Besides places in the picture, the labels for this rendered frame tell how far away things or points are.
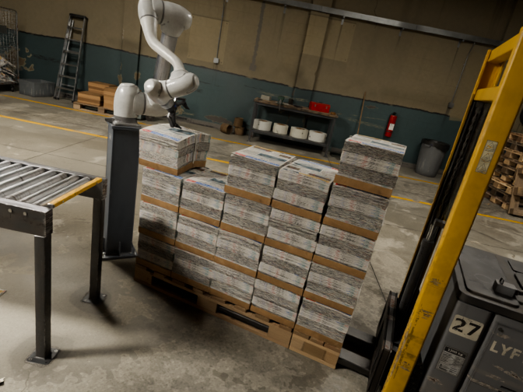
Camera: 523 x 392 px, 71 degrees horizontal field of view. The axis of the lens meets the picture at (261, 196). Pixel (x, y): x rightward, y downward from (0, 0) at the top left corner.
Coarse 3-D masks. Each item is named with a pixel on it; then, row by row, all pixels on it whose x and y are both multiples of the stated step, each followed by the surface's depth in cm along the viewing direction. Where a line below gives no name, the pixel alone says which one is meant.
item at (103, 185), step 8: (0, 160) 206; (8, 160) 205; (16, 160) 208; (48, 168) 206; (56, 168) 208; (80, 176) 204; (88, 176) 206; (96, 176) 208; (96, 184) 205; (104, 184) 207; (88, 192) 207; (96, 192) 207; (104, 192) 209
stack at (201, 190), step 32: (160, 192) 231; (192, 192) 223; (224, 192) 214; (160, 224) 236; (192, 224) 227; (256, 224) 211; (288, 224) 204; (320, 224) 197; (160, 256) 244; (192, 256) 233; (224, 256) 224; (256, 256) 215; (288, 256) 208; (160, 288) 251; (192, 288) 242; (224, 288) 230; (256, 288) 221; (256, 320) 226
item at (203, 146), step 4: (168, 124) 245; (184, 128) 246; (188, 128) 252; (196, 132) 237; (200, 132) 246; (200, 136) 237; (204, 136) 242; (208, 136) 247; (200, 140) 239; (204, 140) 244; (208, 140) 248; (200, 144) 240; (204, 144) 245; (208, 144) 250; (200, 148) 242; (204, 148) 247; (208, 148) 252; (196, 152) 240; (200, 152) 245; (204, 152) 250; (196, 156) 242; (200, 156) 246; (204, 156) 252; (196, 160) 243; (200, 160) 248; (204, 160) 253
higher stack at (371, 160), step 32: (352, 160) 183; (384, 160) 176; (352, 192) 186; (352, 224) 190; (320, 256) 200; (352, 256) 194; (320, 288) 205; (352, 288) 198; (320, 320) 210; (320, 352) 215
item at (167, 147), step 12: (144, 132) 222; (156, 132) 223; (168, 132) 226; (180, 132) 229; (144, 144) 226; (156, 144) 223; (168, 144) 219; (180, 144) 217; (144, 156) 230; (156, 156) 226; (168, 156) 223; (180, 156) 222
